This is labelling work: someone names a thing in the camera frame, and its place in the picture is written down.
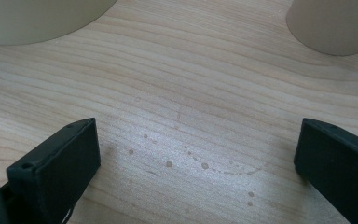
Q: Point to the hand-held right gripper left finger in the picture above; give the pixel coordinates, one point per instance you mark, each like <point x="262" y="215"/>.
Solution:
<point x="52" y="174"/>

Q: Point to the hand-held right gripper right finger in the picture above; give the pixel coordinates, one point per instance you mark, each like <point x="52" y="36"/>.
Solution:
<point x="338" y="168"/>

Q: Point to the brown paper cup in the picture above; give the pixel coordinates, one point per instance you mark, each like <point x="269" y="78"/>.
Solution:
<point x="335" y="25"/>

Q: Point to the beige rounded container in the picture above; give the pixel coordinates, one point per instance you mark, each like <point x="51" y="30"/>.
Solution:
<point x="28" y="18"/>

